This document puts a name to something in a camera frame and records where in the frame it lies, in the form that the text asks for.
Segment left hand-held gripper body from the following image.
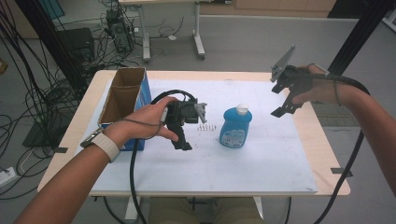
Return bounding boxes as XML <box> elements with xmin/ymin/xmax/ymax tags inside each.
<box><xmin>163</xmin><ymin>98</ymin><xmax>208</xmax><ymax>126</ymax></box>

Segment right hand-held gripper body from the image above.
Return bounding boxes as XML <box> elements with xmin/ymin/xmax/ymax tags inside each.
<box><xmin>270</xmin><ymin>45</ymin><xmax>314</xmax><ymax>94</ymax></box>

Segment blue bottle with white cap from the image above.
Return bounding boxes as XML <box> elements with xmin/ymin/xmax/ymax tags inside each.
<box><xmin>219</xmin><ymin>103</ymin><xmax>253</xmax><ymax>149</ymax></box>

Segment person's right hand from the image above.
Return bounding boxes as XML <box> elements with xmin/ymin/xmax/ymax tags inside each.
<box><xmin>291</xmin><ymin>63</ymin><xmax>354</xmax><ymax>108</ymax></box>

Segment person's left hand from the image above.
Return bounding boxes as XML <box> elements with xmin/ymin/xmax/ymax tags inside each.
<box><xmin>102</xmin><ymin>95</ymin><xmax>180</xmax><ymax>148</ymax></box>

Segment white table mat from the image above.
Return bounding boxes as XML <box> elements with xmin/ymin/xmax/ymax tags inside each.
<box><xmin>75</xmin><ymin>78</ymin><xmax>318</xmax><ymax>195</ymax></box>

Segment grey floor mat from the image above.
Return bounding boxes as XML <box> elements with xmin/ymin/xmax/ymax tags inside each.
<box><xmin>311</xmin><ymin>102</ymin><xmax>361</xmax><ymax>128</ymax></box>

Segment blue cardboard box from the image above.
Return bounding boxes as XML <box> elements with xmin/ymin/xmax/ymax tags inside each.
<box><xmin>97</xmin><ymin>66</ymin><xmax>152</xmax><ymax>152</ymax></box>

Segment wristwatch with white band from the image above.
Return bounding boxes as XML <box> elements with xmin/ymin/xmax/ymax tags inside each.
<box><xmin>79</xmin><ymin>129</ymin><xmax>121</xmax><ymax>163</ymax></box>

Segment white desk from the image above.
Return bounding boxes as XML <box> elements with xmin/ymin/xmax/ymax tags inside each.
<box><xmin>118</xmin><ymin>0</ymin><xmax>233</xmax><ymax>62</ymax></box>

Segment person's khaki trousers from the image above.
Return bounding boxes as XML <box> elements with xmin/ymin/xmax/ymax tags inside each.
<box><xmin>148</xmin><ymin>196</ymin><xmax>265</xmax><ymax>224</ymax></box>

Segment white table leg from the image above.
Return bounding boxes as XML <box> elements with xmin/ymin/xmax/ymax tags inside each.
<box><xmin>253</xmin><ymin>196</ymin><xmax>265</xmax><ymax>218</ymax></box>
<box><xmin>124</xmin><ymin>195</ymin><xmax>141</xmax><ymax>221</ymax></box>

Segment black computer tower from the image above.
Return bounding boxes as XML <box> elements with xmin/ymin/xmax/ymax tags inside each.
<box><xmin>106</xmin><ymin>8</ymin><xmax>134</xmax><ymax>54</ymax></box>

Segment dark floor plate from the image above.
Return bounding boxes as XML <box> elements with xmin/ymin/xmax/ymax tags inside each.
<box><xmin>21</xmin><ymin>118</ymin><xmax>64</xmax><ymax>148</ymax></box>

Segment white power strip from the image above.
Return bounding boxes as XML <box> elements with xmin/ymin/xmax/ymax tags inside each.
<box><xmin>0</xmin><ymin>166</ymin><xmax>17</xmax><ymax>188</ymax></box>

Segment thin grey wrist cord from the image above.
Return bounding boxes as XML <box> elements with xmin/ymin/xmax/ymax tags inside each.
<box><xmin>115</xmin><ymin>106</ymin><xmax>169</xmax><ymax>141</ymax></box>

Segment left hand-held gripper black cable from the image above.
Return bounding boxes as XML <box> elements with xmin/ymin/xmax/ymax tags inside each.
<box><xmin>129</xmin><ymin>89</ymin><xmax>198</xmax><ymax>224</ymax></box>

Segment hand-held gripper black cable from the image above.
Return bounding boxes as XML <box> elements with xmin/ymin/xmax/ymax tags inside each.
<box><xmin>129</xmin><ymin>89</ymin><xmax>198</xmax><ymax>224</ymax></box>
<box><xmin>306</xmin><ymin>72</ymin><xmax>372</xmax><ymax>224</ymax></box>

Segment black metal stand post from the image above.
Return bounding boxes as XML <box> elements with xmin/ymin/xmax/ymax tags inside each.
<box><xmin>326</xmin><ymin>0</ymin><xmax>396</xmax><ymax>76</ymax></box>
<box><xmin>13</xmin><ymin>0</ymin><xmax>88</xmax><ymax>91</ymax></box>

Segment right hand-held gripper black cable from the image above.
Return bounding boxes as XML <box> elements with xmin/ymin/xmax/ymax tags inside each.
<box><xmin>306</xmin><ymin>72</ymin><xmax>372</xmax><ymax>224</ymax></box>

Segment tangle of black cables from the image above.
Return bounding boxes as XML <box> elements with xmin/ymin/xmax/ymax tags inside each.
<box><xmin>0</xmin><ymin>0</ymin><xmax>104</xmax><ymax>200</ymax></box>

